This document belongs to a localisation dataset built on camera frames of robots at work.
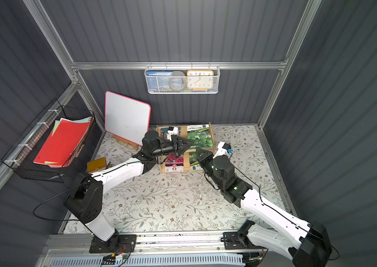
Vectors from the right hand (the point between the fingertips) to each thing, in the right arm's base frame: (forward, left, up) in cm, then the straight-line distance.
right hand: (199, 147), depth 70 cm
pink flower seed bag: (+8, +14, -27) cm, 32 cm away
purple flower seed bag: (+10, +17, -2) cm, 20 cm away
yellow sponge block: (+9, +62, -30) cm, 69 cm away
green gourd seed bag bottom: (+8, +2, -28) cm, 29 cm away
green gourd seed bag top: (+10, -2, -3) cm, 11 cm away
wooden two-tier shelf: (+11, +7, -28) cm, 31 cm away
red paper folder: (+6, +59, +1) cm, 60 cm away
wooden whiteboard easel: (+26, +51, -27) cm, 63 cm away
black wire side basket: (-9, +66, +6) cm, 67 cm away
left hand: (+3, +3, -1) cm, 4 cm away
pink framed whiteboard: (+30, +43, -11) cm, 53 cm away
